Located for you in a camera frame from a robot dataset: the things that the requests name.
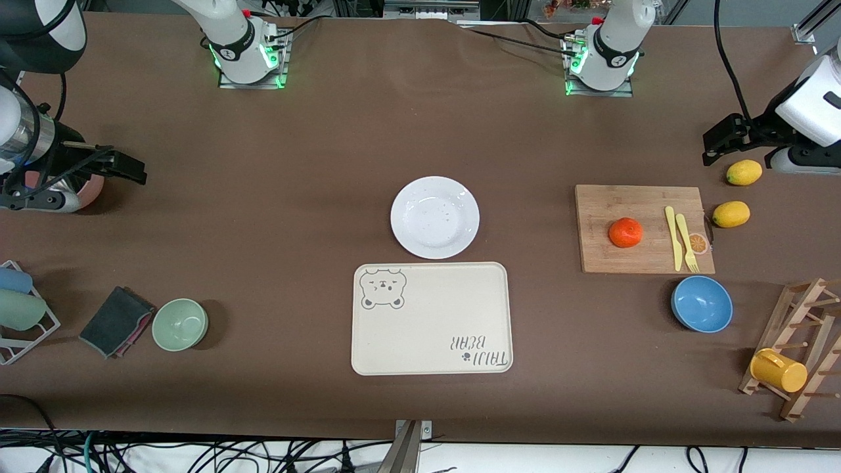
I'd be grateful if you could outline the aluminium profile rail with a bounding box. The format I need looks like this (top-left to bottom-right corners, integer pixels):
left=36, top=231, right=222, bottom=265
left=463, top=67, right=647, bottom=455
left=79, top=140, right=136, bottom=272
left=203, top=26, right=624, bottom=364
left=792, top=0, right=841, bottom=45

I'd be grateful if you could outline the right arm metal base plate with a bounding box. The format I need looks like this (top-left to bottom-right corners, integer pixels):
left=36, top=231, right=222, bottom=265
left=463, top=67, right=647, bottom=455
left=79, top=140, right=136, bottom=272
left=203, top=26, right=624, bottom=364
left=218, top=30, right=290, bottom=90

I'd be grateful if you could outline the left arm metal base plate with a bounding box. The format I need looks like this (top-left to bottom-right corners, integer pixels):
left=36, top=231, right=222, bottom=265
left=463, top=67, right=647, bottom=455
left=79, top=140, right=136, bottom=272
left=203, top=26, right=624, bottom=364
left=562, top=36, right=635, bottom=98

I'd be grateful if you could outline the yellow mug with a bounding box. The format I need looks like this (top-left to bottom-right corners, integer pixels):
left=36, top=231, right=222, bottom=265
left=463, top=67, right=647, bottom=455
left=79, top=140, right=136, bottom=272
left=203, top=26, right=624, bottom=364
left=750, top=348, right=808, bottom=394

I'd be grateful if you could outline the white wire cup rack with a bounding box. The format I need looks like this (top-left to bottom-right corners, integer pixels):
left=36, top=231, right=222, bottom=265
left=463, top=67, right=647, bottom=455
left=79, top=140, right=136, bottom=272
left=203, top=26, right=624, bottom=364
left=0, top=260, right=62, bottom=366

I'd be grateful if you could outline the pale green bowl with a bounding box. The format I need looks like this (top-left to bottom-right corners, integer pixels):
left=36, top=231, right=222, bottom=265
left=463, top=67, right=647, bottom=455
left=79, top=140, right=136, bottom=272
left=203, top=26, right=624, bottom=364
left=152, top=298, right=210, bottom=352

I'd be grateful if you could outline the pink cloth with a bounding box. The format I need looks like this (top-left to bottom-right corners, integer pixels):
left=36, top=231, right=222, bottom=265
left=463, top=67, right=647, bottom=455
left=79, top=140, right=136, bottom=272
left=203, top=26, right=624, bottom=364
left=115, top=307, right=157, bottom=359

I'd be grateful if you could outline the grey metal bar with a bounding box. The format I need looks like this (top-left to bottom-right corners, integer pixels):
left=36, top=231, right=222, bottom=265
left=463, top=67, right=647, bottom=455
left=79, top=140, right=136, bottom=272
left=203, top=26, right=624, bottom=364
left=376, top=420, right=422, bottom=473

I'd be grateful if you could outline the black base cable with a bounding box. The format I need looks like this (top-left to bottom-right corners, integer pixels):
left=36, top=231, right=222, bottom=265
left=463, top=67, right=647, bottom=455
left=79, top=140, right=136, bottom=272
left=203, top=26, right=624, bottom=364
left=266, top=14, right=324, bottom=40
left=457, top=23, right=579, bottom=60

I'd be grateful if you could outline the orange mandarin fruit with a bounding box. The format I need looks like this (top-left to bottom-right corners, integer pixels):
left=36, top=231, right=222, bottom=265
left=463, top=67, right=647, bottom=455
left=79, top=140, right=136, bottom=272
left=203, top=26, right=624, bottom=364
left=608, top=217, right=644, bottom=249

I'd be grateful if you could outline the black left base cable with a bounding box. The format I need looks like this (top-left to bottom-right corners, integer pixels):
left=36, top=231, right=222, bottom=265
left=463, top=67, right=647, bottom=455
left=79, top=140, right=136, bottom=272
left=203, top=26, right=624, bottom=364
left=457, top=23, right=579, bottom=60

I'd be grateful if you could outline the yellow lemon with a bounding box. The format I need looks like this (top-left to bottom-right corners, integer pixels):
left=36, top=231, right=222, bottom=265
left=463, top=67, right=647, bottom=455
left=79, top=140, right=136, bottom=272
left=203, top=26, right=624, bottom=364
left=712, top=201, right=751, bottom=229
left=726, top=160, right=763, bottom=187

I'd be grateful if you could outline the white round plate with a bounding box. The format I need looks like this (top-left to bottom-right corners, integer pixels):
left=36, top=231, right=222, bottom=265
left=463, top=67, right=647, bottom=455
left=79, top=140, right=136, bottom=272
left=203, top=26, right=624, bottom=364
left=390, top=176, right=480, bottom=260

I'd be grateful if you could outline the yellow plastic fork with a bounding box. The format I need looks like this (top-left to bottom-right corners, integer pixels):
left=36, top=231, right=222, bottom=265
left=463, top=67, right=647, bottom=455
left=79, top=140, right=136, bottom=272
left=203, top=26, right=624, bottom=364
left=675, top=214, right=700, bottom=273

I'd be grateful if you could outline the dark grey cloth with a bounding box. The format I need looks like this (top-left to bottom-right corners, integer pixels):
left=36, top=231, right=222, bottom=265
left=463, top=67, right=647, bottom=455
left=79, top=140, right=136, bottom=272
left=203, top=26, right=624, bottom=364
left=79, top=286, right=153, bottom=359

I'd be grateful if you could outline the wooden cutting board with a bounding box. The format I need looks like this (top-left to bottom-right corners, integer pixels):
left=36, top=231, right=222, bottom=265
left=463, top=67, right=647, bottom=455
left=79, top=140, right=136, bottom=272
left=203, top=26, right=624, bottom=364
left=575, top=185, right=716, bottom=275

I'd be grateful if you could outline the pale green cup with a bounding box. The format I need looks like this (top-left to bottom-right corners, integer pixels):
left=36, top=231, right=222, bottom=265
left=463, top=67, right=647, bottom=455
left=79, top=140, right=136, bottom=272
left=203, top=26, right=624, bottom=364
left=0, top=289, right=48, bottom=332

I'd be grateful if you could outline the black right base cable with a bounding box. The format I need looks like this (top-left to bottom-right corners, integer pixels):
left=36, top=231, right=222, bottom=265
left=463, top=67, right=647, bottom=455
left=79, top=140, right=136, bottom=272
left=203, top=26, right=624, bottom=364
left=266, top=14, right=324, bottom=40

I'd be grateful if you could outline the beige bear print tray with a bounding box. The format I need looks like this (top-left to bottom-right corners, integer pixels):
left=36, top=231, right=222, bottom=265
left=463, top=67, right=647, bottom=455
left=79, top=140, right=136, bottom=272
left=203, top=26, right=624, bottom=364
left=351, top=261, right=514, bottom=376

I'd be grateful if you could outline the grey metal frame box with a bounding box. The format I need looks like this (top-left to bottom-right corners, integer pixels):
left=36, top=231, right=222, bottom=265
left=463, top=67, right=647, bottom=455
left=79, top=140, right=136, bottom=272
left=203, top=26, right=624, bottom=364
left=383, top=0, right=482, bottom=20

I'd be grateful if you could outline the wooden mug rack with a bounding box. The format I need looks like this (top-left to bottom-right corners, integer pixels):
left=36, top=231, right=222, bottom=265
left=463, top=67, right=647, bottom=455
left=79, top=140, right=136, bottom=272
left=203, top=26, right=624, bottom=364
left=739, top=278, right=841, bottom=422

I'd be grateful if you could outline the yellow plastic knife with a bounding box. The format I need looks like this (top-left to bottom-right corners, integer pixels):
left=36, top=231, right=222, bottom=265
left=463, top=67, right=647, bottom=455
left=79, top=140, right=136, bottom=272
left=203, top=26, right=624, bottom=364
left=664, top=206, right=684, bottom=272

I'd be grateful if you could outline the light blue cup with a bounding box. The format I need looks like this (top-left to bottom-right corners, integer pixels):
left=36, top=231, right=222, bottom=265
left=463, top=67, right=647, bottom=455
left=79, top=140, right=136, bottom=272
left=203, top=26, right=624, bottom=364
left=0, top=267, right=34, bottom=294

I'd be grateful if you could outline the blue bowl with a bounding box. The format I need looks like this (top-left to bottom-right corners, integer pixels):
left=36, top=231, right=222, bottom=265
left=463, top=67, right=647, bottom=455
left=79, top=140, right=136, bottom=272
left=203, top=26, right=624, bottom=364
left=671, top=275, right=734, bottom=334

